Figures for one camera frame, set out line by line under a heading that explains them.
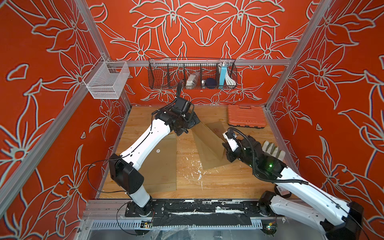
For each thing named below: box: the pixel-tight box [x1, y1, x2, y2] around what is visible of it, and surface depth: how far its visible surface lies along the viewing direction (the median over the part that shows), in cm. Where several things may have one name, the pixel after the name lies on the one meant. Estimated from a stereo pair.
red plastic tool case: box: [227, 104, 267, 129], surface depth 108 cm
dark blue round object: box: [205, 77, 217, 89], surface depth 97 cm
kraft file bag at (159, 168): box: [139, 133, 177, 194], surface depth 87 cm
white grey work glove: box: [262, 140, 286, 162], surface depth 95 cm
